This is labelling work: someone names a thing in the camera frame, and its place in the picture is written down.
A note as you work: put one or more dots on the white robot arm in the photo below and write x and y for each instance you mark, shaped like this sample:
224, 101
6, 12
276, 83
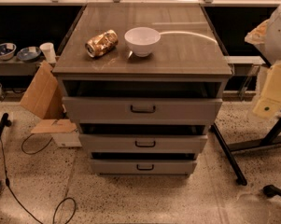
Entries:
273, 36

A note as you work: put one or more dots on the brown cardboard box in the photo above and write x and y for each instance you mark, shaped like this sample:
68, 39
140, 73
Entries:
43, 98

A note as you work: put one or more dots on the grey middle drawer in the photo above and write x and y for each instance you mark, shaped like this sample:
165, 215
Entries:
140, 143

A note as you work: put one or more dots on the grey side shelf left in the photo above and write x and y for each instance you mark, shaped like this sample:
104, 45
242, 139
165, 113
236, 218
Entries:
15, 67

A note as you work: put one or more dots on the crushed golden soda can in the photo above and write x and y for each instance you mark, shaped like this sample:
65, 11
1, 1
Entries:
101, 44

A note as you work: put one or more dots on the white paper cup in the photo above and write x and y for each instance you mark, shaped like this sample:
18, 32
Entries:
49, 52

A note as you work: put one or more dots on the white bowl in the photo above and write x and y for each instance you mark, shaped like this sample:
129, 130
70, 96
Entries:
142, 40

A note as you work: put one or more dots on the blue bowl far left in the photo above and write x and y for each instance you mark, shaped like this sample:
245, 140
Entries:
7, 51

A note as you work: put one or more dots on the grey drawer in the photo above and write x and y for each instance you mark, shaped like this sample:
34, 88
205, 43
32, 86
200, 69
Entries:
140, 143
169, 111
142, 167

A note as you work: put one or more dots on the blue bowl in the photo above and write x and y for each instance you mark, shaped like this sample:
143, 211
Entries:
7, 51
29, 54

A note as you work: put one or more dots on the grey drawer cabinet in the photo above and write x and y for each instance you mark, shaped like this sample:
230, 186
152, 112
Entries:
187, 63

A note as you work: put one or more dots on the grey bottom drawer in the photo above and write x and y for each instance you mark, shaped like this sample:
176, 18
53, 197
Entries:
142, 167

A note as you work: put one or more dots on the black caster base right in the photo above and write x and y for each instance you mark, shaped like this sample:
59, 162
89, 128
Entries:
270, 191

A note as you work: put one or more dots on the grey top drawer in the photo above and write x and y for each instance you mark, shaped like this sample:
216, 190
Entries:
169, 111

